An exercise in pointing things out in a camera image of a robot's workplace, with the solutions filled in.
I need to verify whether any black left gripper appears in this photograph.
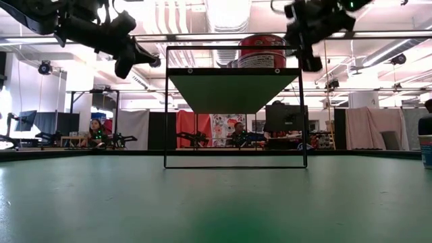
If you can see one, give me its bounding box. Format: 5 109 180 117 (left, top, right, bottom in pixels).
53 0 160 80

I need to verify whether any red-label seafood can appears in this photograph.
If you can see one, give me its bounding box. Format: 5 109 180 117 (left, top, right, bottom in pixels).
238 34 288 54

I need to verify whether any gold-lid pink salmon can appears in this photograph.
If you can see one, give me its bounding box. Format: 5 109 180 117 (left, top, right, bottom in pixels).
418 134 432 169

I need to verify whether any white curtain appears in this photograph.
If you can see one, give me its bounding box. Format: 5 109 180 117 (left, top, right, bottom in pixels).
116 108 151 141

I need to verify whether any black panel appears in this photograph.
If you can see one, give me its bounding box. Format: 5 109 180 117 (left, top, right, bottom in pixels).
147 111 177 151

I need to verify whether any person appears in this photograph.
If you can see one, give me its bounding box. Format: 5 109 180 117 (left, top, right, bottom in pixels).
417 99 432 136
231 121 249 146
80 118 108 149

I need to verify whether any red curtain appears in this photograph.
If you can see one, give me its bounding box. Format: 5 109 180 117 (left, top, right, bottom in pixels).
175 109 213 149

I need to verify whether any black monitor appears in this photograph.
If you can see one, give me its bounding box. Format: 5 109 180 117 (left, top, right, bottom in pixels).
13 109 38 132
265 104 310 132
55 111 81 133

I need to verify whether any light wooden rack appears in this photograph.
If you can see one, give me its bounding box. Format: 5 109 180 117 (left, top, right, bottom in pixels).
60 136 89 148

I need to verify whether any floral poster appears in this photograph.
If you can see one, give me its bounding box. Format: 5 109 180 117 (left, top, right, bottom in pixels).
211 113 247 146

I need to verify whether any beige curtain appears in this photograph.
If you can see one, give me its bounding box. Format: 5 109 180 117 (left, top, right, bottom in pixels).
344 107 408 149

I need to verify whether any green table mat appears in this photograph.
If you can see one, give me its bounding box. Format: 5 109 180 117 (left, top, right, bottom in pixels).
0 155 432 243

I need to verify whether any black metal frame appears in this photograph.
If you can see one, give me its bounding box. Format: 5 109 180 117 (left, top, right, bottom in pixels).
69 88 121 139

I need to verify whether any black ceiling light rail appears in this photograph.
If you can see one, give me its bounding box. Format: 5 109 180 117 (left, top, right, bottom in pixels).
0 32 432 45

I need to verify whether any thin hanging cable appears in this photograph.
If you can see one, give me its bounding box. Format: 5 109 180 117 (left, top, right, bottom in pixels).
323 40 334 131

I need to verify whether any silver ventilation duct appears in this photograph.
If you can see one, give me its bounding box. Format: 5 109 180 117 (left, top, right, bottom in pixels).
205 0 252 68

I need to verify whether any wooden shelf with black frame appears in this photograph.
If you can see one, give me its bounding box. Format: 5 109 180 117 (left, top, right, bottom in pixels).
163 45 309 169

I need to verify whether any black table frame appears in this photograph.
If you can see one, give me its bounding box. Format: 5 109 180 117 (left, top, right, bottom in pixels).
0 148 423 162

